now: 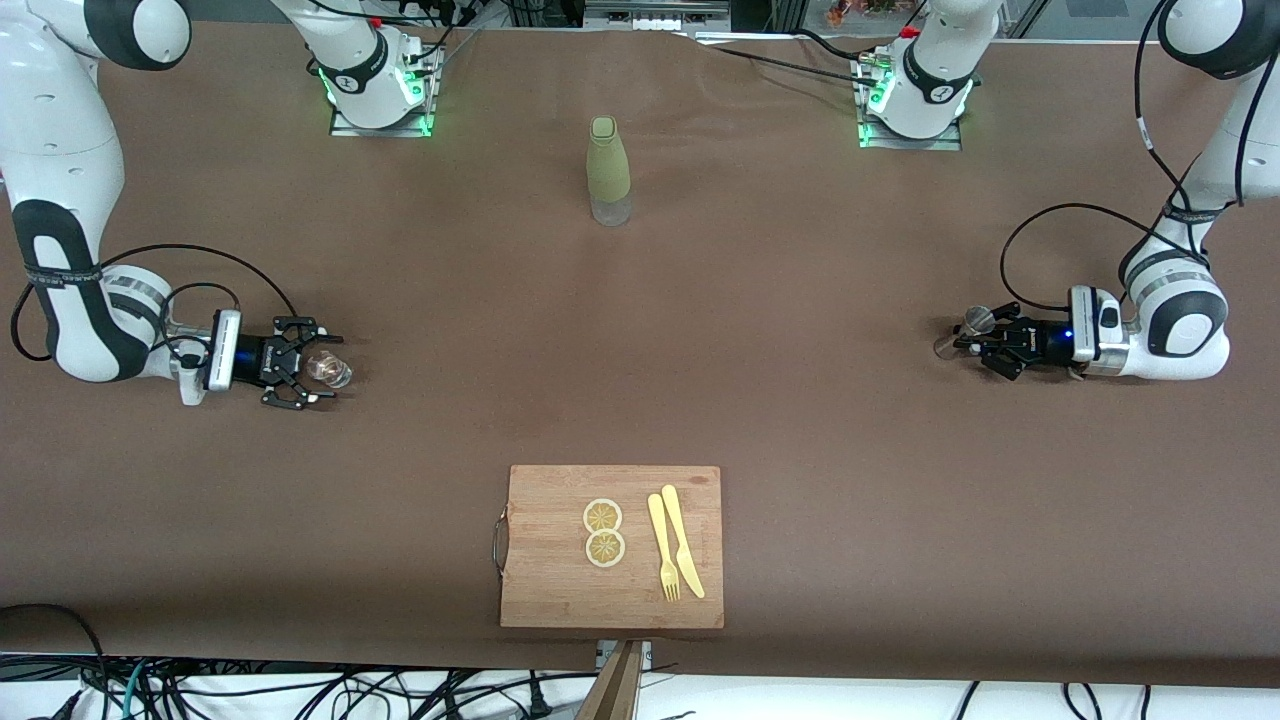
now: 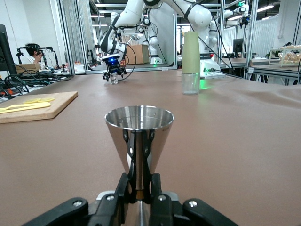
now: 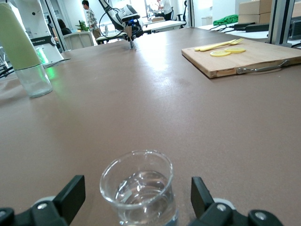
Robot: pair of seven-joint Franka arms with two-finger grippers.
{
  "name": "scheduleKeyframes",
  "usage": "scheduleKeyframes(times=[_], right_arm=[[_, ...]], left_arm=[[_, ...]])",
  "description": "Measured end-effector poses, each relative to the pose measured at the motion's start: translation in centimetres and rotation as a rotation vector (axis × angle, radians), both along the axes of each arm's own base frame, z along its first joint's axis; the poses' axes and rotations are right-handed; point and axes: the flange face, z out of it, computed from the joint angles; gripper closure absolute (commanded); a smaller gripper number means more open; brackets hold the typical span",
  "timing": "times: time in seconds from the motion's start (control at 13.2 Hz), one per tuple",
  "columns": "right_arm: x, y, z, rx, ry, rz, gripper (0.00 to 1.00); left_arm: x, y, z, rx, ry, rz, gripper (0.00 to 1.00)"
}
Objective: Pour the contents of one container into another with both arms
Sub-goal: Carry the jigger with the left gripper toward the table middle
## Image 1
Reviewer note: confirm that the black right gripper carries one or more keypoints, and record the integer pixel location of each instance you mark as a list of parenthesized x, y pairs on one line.
[(256, 356)]

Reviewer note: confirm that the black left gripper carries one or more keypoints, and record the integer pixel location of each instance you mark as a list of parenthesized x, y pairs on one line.
[(1040, 340)]

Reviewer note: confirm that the clear glass cup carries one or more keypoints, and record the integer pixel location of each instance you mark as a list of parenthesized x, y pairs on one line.
[(330, 370)]

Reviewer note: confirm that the steel double jigger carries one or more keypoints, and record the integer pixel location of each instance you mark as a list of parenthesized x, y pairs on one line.
[(975, 320)]

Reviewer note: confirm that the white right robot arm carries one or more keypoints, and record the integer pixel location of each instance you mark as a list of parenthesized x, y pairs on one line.
[(60, 130)]

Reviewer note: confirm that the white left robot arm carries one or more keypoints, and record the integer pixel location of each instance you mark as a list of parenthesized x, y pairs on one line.
[(1180, 330)]

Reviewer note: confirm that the brown table cover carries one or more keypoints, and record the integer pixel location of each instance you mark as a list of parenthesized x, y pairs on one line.
[(800, 450)]

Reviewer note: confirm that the lemon slice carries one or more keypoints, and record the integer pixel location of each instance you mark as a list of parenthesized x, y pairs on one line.
[(605, 548), (602, 516)]

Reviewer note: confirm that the wooden cutting board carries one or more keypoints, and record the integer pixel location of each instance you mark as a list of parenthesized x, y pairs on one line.
[(560, 580)]

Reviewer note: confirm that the green sleeved glass bottle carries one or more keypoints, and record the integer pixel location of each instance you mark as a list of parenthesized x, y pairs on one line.
[(608, 165)]

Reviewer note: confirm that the yellow plastic knife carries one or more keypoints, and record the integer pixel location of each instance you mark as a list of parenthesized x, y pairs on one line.
[(680, 540)]

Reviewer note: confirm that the yellow plastic fork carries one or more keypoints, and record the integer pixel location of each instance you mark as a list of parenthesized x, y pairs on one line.
[(660, 540)]

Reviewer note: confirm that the grey equipment box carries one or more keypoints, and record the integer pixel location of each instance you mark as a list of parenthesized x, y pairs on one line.
[(655, 15)]

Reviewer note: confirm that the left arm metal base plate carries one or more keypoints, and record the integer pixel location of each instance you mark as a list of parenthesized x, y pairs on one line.
[(950, 144)]

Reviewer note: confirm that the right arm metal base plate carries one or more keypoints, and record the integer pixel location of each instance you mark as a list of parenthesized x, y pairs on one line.
[(345, 129)]

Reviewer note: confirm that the wooden post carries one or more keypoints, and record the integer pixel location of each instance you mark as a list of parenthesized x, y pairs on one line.
[(615, 690)]

